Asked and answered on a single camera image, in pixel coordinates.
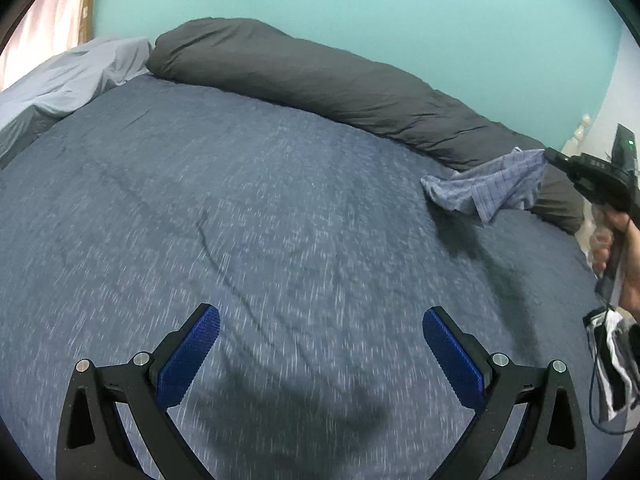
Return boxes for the blue plaid boxer shorts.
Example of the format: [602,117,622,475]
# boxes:
[421,148,547,223]

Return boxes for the person's right hand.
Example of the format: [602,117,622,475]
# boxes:
[589,207,640,322]

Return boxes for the cream ornate headboard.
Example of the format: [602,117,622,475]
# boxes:
[561,114,591,156]

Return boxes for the black white striped garment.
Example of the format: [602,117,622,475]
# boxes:
[582,308,639,426]

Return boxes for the dark blue patterned bedspread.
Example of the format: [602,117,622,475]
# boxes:
[1,76,598,479]

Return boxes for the dark grey rolled duvet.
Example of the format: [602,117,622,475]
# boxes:
[146,18,584,234]

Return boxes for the light grey bed sheet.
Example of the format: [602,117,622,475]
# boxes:
[1,36,152,167]

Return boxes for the pink striped curtain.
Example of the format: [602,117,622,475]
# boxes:
[1,0,94,89]

